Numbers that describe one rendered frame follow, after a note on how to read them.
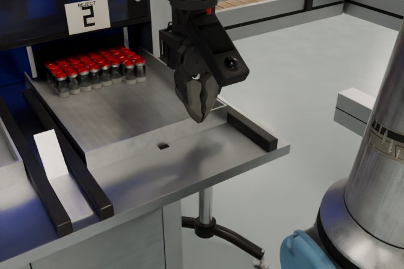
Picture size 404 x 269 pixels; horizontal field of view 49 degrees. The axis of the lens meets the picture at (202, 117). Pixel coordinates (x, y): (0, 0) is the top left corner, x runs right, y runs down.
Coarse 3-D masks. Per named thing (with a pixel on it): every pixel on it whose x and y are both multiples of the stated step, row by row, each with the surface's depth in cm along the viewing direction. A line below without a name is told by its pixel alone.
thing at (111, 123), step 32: (160, 64) 95; (96, 96) 88; (128, 96) 88; (160, 96) 88; (64, 128) 72; (96, 128) 77; (128, 128) 77; (160, 128) 71; (192, 128) 75; (96, 160) 67
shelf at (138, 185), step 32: (32, 128) 78; (224, 128) 78; (128, 160) 70; (160, 160) 70; (192, 160) 70; (224, 160) 70; (256, 160) 71; (0, 192) 63; (32, 192) 63; (128, 192) 63; (160, 192) 63; (192, 192) 66; (0, 224) 58; (32, 224) 58; (96, 224) 58; (0, 256) 53; (32, 256) 54
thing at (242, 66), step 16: (208, 16) 66; (192, 32) 65; (208, 32) 64; (224, 32) 65; (208, 48) 63; (224, 48) 64; (208, 64) 64; (224, 64) 62; (240, 64) 63; (224, 80) 61; (240, 80) 64
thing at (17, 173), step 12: (0, 120) 73; (0, 132) 76; (0, 144) 73; (12, 144) 67; (0, 156) 70; (12, 156) 70; (0, 168) 62; (12, 168) 63; (24, 168) 64; (0, 180) 63; (12, 180) 64; (24, 180) 65
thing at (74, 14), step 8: (96, 0) 86; (104, 0) 87; (72, 8) 84; (80, 8) 85; (96, 8) 87; (104, 8) 88; (72, 16) 85; (80, 16) 86; (96, 16) 88; (104, 16) 89; (72, 24) 86; (80, 24) 87; (96, 24) 88; (104, 24) 89; (72, 32) 86; (80, 32) 87
